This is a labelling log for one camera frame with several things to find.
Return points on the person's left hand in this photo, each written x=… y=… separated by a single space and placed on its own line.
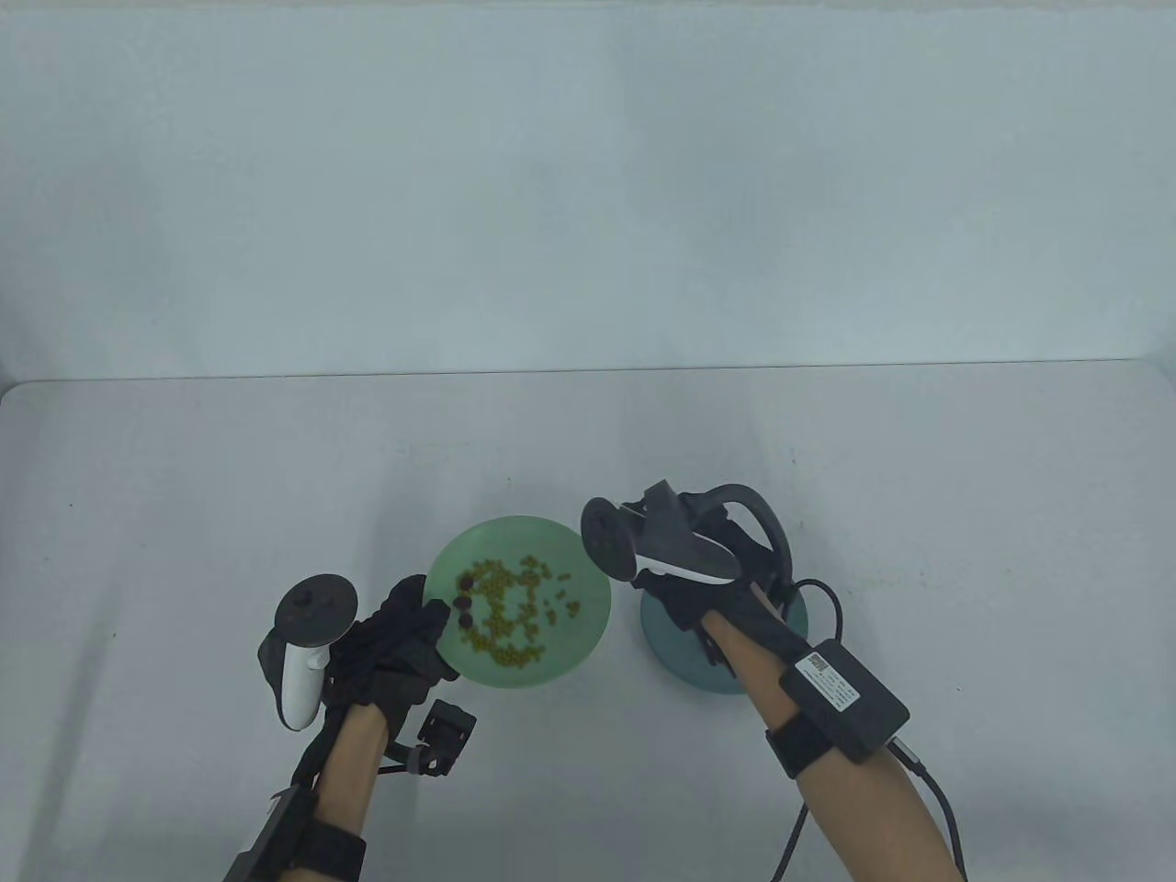
x=390 y=652

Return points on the person's right hand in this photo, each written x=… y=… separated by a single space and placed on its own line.
x=763 y=583

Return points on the dark teal plate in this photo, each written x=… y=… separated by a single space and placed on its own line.
x=675 y=661

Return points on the light green plate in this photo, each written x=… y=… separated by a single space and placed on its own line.
x=570 y=643

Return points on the black right forearm sensor box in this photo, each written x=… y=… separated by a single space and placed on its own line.
x=845 y=698

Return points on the person's left forearm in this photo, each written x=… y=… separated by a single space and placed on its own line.
x=354 y=763

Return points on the person's right forearm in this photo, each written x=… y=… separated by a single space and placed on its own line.
x=864 y=818

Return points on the black left forearm sensor box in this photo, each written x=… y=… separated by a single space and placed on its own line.
x=276 y=836

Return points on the white left hand controller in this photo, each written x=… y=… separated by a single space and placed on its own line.
x=301 y=684

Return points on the pile of green beans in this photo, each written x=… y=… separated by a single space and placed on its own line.
x=501 y=579

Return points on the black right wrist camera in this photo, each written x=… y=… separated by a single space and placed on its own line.
x=715 y=654

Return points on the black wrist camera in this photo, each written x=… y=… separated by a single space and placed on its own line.
x=448 y=726
x=715 y=654

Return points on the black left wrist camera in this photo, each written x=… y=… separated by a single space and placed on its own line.
x=448 y=726

